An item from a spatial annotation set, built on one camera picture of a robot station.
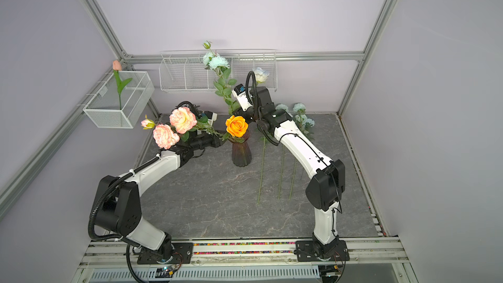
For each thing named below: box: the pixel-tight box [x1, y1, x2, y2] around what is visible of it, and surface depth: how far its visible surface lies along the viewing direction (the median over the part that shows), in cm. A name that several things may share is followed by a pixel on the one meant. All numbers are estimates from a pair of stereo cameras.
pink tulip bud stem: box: [112, 60, 133, 111], surface depth 87 cm
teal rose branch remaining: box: [202, 40, 240, 115], surface depth 79 cm
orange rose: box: [225, 114, 249, 138], surface depth 67 cm
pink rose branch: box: [140, 106, 224, 150], surface depth 57 cm
